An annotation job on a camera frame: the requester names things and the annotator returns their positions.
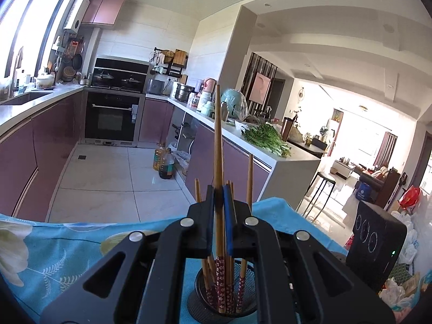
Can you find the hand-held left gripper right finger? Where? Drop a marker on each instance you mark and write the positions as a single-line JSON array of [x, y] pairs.
[[229, 222]]

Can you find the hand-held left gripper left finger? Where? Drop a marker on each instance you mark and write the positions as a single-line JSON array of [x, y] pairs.
[[206, 222]]

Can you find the bunch of wooden chopsticks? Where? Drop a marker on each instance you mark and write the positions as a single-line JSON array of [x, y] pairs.
[[249, 182]]

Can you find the red floral wooden chopstick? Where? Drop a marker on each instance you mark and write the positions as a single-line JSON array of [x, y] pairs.
[[218, 141]]

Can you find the black mesh utensil cup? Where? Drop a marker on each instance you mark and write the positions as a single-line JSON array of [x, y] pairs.
[[199, 305]]

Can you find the white plastic bag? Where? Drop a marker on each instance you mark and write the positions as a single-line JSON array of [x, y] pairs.
[[410, 239]]

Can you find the blue shopping bag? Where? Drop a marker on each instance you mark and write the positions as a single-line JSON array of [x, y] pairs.
[[361, 193]]

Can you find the red plastic bag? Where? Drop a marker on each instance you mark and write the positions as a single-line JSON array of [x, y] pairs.
[[410, 197]]

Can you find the dark sofa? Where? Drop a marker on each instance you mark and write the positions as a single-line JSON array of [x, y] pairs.
[[378, 182]]

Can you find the pink peninsula base cabinets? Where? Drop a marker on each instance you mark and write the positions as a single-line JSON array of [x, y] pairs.
[[236, 162]]

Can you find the dark cooking oil bottle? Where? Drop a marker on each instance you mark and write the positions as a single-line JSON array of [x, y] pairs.
[[167, 165]]

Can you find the yellow cooking oil bottle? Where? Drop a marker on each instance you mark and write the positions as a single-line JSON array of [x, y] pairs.
[[158, 158]]

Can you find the white coffee table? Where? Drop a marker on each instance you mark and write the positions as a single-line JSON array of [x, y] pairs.
[[341, 168]]

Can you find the black bar stool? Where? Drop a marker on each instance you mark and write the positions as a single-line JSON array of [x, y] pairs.
[[324, 177]]

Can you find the bunch of leafy greens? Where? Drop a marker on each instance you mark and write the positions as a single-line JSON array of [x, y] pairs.
[[266, 140]]

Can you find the maroon curtain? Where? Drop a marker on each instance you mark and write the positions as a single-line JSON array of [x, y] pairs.
[[384, 148]]

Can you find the brown travel tumbler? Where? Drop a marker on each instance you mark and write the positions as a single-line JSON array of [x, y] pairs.
[[287, 130]]

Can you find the white canister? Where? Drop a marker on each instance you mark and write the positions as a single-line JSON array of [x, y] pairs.
[[205, 101]]

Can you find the stainless steel stock pot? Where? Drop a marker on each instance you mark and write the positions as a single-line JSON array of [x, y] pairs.
[[184, 92]]

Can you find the pink electric kettle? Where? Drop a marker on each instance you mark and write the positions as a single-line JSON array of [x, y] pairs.
[[209, 86]]

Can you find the black integrated stove oven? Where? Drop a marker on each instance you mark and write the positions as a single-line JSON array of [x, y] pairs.
[[108, 118]]

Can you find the black pot with glass lid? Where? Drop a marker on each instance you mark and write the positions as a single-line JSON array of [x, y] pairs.
[[131, 83], [103, 79]]

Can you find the blue floral tablecloth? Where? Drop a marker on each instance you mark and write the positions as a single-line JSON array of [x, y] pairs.
[[50, 260]]

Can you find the wooden cutting board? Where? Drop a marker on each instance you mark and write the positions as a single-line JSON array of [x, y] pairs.
[[180, 58]]

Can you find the pink window-side base cabinets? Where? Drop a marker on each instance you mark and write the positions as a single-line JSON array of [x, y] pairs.
[[40, 155]]

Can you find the hanging black frying pan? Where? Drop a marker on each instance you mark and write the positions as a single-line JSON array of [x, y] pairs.
[[77, 61]]

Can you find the white ceramic casserole pot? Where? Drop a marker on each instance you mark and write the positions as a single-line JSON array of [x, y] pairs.
[[45, 81]]

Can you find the steel kitchen sink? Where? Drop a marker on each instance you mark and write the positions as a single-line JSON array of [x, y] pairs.
[[27, 98]]

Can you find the large kitchen window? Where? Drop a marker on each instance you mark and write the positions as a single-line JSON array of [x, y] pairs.
[[30, 13]]

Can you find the pink framed wall picture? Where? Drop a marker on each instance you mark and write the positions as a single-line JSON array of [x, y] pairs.
[[260, 87]]

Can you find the round wall ornament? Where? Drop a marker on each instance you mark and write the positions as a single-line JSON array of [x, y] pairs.
[[302, 94]]

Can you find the black wall storage rack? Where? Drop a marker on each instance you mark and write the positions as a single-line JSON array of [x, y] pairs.
[[168, 69]]

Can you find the pink upper wall cabinet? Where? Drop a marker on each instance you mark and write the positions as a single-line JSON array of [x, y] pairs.
[[103, 8]]

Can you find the white wall water heater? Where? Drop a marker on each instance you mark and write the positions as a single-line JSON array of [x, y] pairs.
[[76, 13]]

